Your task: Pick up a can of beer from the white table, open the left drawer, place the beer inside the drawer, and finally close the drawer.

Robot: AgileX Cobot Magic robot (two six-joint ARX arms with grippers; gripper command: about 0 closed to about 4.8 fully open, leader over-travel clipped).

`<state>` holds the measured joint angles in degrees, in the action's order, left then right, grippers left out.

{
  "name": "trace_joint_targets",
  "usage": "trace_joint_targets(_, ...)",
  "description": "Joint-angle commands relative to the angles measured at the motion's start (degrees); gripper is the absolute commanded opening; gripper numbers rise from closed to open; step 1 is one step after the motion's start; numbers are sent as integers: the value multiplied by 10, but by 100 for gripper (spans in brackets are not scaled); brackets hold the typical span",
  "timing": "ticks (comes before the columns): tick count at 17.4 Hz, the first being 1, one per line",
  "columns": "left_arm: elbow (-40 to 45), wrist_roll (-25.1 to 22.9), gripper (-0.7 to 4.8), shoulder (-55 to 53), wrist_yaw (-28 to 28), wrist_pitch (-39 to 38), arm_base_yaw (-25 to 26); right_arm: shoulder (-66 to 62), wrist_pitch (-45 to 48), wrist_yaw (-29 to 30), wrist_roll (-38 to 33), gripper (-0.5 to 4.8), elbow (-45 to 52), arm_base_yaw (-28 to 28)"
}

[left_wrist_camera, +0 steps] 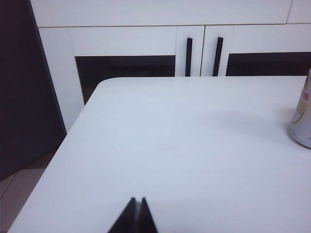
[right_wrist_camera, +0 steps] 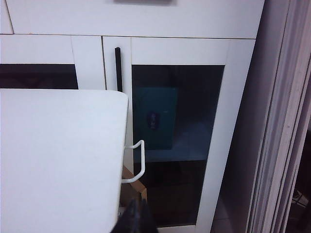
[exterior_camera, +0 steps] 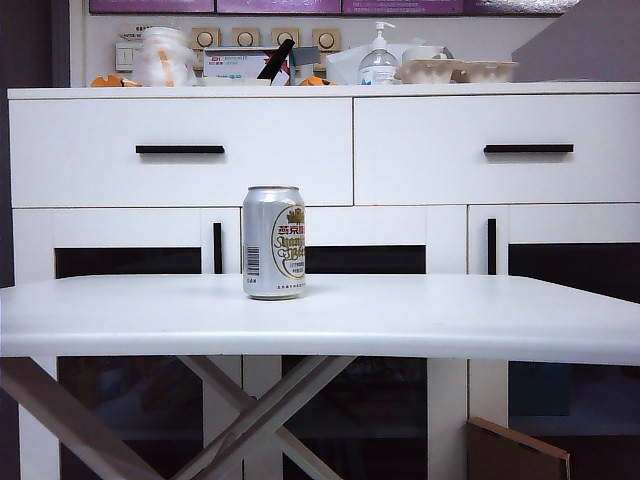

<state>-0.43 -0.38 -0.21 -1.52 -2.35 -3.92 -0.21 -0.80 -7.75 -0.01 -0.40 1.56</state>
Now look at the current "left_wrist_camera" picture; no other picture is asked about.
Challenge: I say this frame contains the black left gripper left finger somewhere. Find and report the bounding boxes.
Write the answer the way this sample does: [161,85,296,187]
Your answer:
[108,197,137,233]

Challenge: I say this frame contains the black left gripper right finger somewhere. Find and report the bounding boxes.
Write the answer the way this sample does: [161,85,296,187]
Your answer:
[140,197,158,233]

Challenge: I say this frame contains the silver beer can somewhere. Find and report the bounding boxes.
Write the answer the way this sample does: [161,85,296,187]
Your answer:
[288,68,311,149]

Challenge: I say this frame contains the white drawer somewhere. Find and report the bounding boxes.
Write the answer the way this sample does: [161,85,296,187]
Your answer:
[286,0,311,25]
[30,0,291,28]

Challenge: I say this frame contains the white sideboard cabinet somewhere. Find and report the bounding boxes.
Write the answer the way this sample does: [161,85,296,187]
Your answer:
[29,0,311,127]

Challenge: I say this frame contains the white glass cabinet door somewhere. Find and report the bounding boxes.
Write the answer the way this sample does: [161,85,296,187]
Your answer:
[200,24,311,78]
[37,25,205,106]

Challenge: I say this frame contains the dark grey side panel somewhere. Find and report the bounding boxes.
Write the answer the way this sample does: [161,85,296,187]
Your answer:
[0,0,68,182]

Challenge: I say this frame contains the black vertical door handle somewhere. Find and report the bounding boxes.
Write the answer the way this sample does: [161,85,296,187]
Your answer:
[185,36,193,77]
[212,36,224,77]

